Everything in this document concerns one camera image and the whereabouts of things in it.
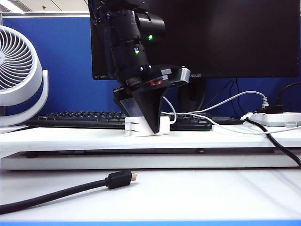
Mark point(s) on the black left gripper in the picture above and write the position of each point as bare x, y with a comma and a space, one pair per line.
155, 77

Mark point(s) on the white USB charging base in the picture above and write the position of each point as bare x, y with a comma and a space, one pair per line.
141, 128

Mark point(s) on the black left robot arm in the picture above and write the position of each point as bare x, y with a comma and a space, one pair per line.
127, 35

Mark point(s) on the black Logitech keyboard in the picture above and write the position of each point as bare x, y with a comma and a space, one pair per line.
70, 122

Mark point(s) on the white desk riser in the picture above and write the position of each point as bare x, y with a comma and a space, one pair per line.
70, 141

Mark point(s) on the white desk fan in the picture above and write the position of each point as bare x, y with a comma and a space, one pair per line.
35, 77

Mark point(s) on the black ASUS monitor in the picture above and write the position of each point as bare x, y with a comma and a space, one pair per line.
235, 35

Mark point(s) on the white power strip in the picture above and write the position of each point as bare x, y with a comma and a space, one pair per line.
275, 118

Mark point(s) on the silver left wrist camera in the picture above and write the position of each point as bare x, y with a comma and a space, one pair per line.
184, 75

